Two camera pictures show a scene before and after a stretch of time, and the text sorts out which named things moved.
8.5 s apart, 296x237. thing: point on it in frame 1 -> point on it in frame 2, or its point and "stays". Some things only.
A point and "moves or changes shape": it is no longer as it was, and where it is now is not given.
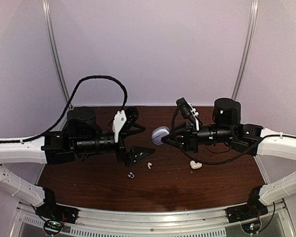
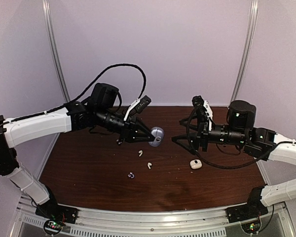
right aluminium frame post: [250, 39] stays
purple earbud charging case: [158, 133] moves or changes shape
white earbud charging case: [195, 165] stays
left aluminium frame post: [46, 4] stays
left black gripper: [121, 154] -> [130, 127]
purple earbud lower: [131, 175] stays
